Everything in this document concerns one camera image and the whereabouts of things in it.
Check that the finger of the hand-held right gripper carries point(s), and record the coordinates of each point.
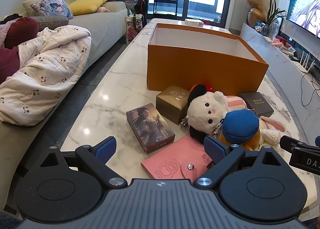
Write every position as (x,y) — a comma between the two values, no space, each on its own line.
(287,140)
(318,140)

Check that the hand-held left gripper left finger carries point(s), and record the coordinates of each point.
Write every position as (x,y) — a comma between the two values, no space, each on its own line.
(105,147)

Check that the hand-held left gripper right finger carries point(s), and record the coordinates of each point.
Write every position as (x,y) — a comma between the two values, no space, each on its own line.
(215,148)

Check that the pink snap card wallet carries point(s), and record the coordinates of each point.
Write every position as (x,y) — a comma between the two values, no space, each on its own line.
(172,158)

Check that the illustrated card box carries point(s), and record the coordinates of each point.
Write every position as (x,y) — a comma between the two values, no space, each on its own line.
(147,126)

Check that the small dark grey box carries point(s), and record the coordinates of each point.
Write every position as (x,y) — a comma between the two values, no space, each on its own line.
(257,103)

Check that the small gold box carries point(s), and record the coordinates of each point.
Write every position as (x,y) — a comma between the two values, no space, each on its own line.
(172,103)

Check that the orange crochet fruit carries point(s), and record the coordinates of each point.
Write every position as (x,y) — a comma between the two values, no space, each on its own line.
(193,88)

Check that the orange cardboard box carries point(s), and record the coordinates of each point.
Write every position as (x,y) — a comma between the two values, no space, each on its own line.
(200,68)

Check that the white marble tv cabinet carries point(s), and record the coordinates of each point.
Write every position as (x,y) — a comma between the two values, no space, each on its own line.
(280,68)

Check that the white router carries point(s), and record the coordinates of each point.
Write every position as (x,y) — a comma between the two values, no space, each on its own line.
(306,65)

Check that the small white device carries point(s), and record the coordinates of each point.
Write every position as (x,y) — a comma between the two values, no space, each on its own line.
(288,51)

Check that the white panda print blanket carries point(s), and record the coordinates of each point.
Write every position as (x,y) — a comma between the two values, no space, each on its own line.
(50,68)

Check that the grey sofa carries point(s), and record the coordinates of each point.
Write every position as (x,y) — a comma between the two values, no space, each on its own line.
(105,26)

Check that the floral shopping bag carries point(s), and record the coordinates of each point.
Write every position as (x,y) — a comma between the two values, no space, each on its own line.
(133,28)

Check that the gold vase with dried flowers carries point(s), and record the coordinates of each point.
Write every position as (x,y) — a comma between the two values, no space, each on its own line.
(256,17)

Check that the green potted plant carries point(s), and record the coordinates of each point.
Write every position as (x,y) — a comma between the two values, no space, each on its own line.
(272,13)

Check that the flat white box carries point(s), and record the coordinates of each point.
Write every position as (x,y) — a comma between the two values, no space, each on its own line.
(193,22)

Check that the curved television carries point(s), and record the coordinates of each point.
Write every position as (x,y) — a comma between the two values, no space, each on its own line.
(307,3)

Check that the houndstooth pillow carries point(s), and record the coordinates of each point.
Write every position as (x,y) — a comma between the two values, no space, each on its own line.
(50,21)

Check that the pink soft toy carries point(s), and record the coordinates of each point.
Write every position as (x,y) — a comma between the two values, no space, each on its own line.
(103,9)

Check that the maroon garment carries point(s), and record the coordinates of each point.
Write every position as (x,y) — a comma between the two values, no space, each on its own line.
(20,33)

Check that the yellow pillow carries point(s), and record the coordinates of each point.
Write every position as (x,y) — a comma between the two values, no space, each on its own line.
(87,4)

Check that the pink fuzzy cloth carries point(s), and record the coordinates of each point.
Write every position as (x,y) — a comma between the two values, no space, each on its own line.
(5,35)

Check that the floral pillow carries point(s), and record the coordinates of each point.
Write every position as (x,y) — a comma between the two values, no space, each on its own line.
(52,6)

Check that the beige sofa cushion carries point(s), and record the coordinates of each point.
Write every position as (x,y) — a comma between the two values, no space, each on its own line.
(29,4)

